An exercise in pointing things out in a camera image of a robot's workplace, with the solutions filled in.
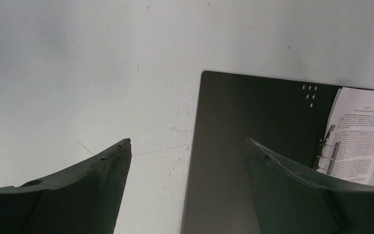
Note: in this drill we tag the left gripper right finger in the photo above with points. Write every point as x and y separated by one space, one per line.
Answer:
290 198

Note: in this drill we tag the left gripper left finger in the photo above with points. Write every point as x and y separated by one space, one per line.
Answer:
84 198

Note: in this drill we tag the metal folder clip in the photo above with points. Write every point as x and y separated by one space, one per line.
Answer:
328 153

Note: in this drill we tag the red and black folder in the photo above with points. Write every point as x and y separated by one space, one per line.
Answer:
286 116

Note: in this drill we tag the printed white paper sheet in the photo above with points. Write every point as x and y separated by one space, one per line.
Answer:
353 114

